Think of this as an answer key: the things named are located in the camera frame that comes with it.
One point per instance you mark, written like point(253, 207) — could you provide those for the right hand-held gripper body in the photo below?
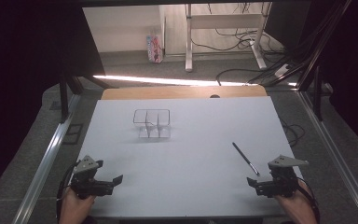
point(281, 185)

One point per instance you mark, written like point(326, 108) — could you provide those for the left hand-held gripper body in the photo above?
point(85, 183)

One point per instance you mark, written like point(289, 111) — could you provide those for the black makeup brush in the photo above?
point(246, 159)

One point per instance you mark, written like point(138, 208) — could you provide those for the clear acrylic organizer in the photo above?
point(151, 123)

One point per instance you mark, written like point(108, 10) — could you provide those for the person's right hand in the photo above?
point(296, 205)

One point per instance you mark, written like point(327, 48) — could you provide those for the person's left hand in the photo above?
point(74, 207)

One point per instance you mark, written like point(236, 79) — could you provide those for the white table cover sheet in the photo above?
point(180, 174)

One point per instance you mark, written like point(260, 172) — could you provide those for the black metal stand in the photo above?
point(317, 93)
point(63, 96)

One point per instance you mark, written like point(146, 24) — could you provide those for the wooden table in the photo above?
point(167, 92)

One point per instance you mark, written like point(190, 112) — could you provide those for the white power strip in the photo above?
point(282, 71)

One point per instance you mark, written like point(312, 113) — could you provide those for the colourful printed box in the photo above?
point(154, 49)

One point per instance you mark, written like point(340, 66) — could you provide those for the black rectangular floor frame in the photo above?
point(73, 133)

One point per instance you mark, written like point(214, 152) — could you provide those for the aluminium rail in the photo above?
point(45, 168)
point(338, 158)

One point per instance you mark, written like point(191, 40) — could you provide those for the white metal desk frame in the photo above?
point(227, 21)

